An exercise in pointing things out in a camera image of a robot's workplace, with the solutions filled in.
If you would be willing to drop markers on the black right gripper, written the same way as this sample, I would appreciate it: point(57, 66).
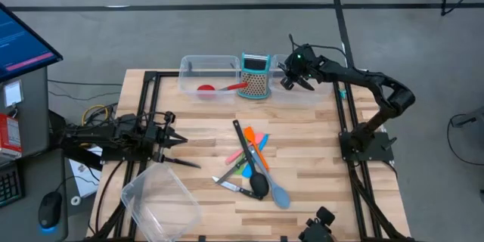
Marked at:
point(302, 64)

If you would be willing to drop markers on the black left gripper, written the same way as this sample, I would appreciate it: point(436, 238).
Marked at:
point(157, 136)

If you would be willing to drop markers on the clear plastic container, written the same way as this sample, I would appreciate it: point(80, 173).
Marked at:
point(162, 204)
point(196, 68)
point(302, 96)

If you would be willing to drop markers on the pink silicone spatula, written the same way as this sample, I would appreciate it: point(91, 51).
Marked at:
point(232, 158)

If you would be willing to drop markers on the orange silicone spatula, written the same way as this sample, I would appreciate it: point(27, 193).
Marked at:
point(250, 134)

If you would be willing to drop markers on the green silicone spatula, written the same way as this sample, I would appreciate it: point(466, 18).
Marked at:
point(239, 169)

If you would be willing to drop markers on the red spoon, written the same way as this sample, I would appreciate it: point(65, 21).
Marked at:
point(206, 90)

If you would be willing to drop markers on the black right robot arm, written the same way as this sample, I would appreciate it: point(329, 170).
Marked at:
point(363, 77)

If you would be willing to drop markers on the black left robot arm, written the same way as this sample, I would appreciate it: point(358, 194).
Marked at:
point(98, 134)

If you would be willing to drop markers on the teal steel box grater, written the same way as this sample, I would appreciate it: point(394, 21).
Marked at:
point(255, 83)

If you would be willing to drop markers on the small teal clip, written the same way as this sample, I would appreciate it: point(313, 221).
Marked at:
point(342, 94)

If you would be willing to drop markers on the white paper sheet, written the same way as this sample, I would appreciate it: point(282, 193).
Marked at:
point(89, 183)

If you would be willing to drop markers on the white tape roll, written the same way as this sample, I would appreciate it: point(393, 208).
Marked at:
point(72, 200)

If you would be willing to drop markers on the black computer mouse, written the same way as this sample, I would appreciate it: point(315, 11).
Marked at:
point(50, 210)

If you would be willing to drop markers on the grey cabinet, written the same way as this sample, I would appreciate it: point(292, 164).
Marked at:
point(34, 121)

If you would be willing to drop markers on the red box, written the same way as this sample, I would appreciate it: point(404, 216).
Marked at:
point(9, 136)

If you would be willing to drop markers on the grey desk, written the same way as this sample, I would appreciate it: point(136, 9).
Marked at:
point(30, 234)

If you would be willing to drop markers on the black keyboard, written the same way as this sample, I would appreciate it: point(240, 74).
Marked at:
point(9, 185)

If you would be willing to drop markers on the monitor with blue screen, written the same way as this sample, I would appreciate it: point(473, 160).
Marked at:
point(22, 45)

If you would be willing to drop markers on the black aluminium table frame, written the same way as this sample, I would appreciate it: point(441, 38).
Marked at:
point(166, 73)

